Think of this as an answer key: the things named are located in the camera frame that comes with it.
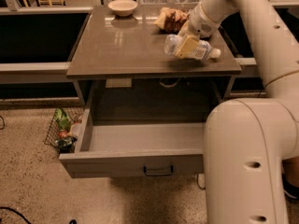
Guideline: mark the black drawer handle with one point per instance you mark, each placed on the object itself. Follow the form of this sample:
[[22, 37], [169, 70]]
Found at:
[[158, 172]]

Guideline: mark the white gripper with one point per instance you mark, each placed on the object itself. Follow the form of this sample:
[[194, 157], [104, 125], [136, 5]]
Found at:
[[201, 24]]

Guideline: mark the black shoe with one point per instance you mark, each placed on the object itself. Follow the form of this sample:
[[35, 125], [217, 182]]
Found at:
[[291, 191]]

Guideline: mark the chip bag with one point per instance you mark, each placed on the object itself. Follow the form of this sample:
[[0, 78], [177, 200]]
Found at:
[[171, 19]]

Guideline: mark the green snack bag in basket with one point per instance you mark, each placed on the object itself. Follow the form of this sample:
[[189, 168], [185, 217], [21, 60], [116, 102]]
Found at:
[[62, 119]]

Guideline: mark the person leg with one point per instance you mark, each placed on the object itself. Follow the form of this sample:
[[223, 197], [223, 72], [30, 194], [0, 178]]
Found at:
[[291, 170]]

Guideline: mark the open grey top drawer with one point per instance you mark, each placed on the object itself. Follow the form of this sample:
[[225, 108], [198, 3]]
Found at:
[[124, 130]]

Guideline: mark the white bowl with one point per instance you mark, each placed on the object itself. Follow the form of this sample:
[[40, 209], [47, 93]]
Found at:
[[122, 8]]

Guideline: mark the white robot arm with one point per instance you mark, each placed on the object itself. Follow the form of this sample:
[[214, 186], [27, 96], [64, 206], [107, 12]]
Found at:
[[247, 140]]

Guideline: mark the grey cabinet with top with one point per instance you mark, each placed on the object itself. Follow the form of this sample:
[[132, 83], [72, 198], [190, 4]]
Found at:
[[123, 76]]

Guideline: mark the wire basket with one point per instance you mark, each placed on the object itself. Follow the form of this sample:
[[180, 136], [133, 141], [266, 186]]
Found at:
[[64, 141]]

